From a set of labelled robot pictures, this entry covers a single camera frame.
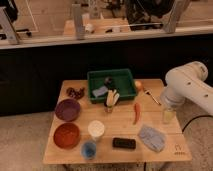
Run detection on small orange apple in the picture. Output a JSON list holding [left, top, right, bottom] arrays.
[[135, 80, 143, 92]]

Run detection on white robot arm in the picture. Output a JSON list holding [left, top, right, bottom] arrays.
[[160, 61, 213, 124]]

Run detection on white paper cup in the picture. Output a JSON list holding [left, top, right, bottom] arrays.
[[88, 120, 105, 141]]

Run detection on blue plastic cup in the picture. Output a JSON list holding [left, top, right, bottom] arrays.
[[81, 141, 96, 160]]

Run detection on grey folded cloth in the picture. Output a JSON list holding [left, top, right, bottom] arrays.
[[138, 125, 166, 152]]

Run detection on light wooden folding table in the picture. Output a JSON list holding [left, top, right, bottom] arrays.
[[42, 78, 193, 165]]

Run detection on black rectangular remote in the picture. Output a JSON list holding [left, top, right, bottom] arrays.
[[112, 138, 136, 149]]

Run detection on green plastic tray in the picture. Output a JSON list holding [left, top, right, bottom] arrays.
[[87, 69, 137, 104]]

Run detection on blue-grey sponge in tray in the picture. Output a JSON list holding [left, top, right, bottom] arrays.
[[92, 86, 108, 97]]

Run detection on dark round object in tray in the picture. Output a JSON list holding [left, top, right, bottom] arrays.
[[104, 77, 115, 89]]

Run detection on dark grape bunch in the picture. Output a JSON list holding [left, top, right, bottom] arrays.
[[66, 87, 85, 100]]

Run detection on purple bowl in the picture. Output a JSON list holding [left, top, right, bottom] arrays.
[[55, 99, 81, 122]]

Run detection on orange-red bowl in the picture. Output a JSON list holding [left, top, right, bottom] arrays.
[[53, 123, 80, 149]]

